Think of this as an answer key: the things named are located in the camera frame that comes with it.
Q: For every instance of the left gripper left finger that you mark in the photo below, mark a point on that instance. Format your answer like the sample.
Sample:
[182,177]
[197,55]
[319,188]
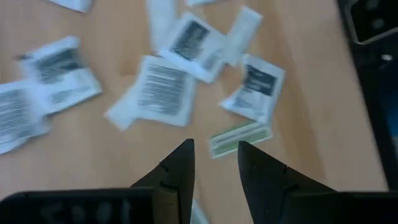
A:
[177,193]

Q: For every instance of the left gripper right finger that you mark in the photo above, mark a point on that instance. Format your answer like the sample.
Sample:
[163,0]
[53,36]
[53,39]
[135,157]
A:
[267,193]

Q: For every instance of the green bandage strip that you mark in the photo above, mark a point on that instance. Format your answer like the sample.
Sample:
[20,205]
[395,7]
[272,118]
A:
[239,139]

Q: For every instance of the black depth camera box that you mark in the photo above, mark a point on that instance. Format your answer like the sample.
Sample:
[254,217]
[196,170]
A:
[373,18]

